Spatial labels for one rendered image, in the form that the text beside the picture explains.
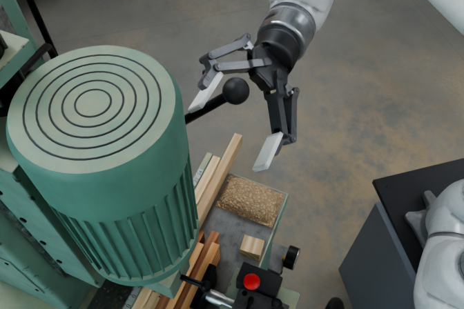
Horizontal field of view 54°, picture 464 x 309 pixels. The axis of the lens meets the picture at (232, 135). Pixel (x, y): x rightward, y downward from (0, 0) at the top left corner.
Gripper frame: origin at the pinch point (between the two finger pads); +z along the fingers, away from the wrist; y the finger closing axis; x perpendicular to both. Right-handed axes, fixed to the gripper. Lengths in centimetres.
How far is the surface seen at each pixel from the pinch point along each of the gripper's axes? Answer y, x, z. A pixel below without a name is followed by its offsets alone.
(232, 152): -19.4, -33.4, -20.3
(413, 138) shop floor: -124, -64, -121
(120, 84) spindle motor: 18.4, 8.4, 11.0
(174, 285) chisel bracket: -15.2, -22.2, 16.2
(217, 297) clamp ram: -26.2, -24.2, 12.9
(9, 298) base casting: -4, -67, 28
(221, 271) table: -28.7, -30.3, 6.0
